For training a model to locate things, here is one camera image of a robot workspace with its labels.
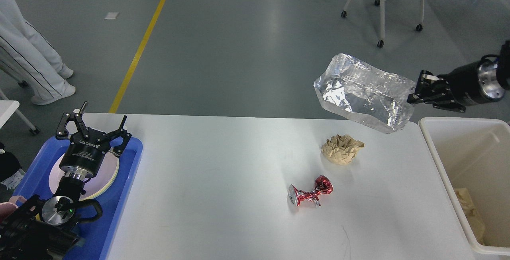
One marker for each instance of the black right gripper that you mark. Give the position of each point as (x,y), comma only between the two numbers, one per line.
(476,83)

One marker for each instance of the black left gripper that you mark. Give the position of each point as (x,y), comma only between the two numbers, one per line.
(83,156)

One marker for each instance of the foil sheet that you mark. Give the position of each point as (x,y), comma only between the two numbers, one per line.
(362,93)

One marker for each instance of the brown paper back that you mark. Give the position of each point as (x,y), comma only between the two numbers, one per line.
(341,149)

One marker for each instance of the brown paper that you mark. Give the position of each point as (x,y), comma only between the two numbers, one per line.
(341,149)
(472,214)

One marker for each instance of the pink ribbed mug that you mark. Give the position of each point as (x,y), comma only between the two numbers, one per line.
(9,207)

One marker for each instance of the brown paper front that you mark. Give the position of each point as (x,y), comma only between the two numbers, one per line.
(472,214)

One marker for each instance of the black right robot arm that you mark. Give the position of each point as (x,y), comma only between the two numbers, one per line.
(503,61)

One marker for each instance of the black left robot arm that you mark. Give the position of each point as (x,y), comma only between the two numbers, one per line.
(44,229)

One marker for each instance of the yellow plate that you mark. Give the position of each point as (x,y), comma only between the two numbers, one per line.
(103,180)

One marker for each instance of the white plastic bin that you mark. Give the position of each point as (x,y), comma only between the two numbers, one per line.
(473,154)

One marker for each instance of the blue plastic tray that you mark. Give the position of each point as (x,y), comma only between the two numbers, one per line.
(99,235)

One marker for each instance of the white side table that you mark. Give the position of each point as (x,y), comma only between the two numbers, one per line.
(8,108)

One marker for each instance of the person in white tracksuit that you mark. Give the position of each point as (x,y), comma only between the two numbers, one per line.
(33,57)

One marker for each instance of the crushed red can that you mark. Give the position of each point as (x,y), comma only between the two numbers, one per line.
(322,186)

